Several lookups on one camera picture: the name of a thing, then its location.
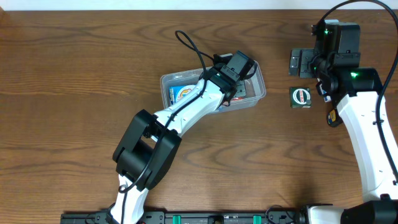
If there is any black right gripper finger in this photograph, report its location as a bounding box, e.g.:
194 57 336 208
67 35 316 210
299 49 315 78
289 49 302 77

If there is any red Panadol box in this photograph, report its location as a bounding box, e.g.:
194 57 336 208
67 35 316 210
231 96 245 101

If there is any blue Cool Fever box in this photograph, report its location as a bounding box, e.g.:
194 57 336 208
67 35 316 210
169 85 195 105

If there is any dark bottle with white cap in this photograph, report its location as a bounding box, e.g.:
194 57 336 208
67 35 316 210
326 108 343 128

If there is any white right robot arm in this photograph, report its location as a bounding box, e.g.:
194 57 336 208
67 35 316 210
289 19 397 223

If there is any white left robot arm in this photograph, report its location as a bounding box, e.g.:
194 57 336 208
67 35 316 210
109 51 257 223

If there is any clear plastic container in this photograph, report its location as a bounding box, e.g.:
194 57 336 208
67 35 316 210
160 62 266 114

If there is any green Zam-Buk ointment box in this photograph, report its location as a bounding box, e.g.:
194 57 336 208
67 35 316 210
289 87 312 108

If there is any white Panadol box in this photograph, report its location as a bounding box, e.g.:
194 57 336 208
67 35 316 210
316 78 331 103

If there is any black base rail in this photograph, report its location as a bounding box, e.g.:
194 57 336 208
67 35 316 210
60 209 308 224

